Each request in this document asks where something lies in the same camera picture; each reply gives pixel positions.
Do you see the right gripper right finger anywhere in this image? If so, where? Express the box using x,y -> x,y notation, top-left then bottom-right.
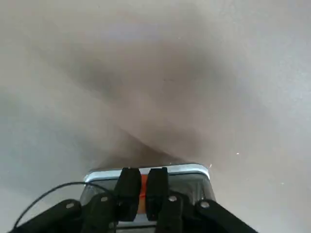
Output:
147,167 -> 258,233

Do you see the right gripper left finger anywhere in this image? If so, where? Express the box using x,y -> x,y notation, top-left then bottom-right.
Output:
8,167 -> 142,233

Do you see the white three-layer storage frame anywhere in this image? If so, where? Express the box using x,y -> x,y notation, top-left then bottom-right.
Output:
84,163 -> 211,233

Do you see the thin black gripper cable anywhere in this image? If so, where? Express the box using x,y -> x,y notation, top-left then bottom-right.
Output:
14,182 -> 117,228

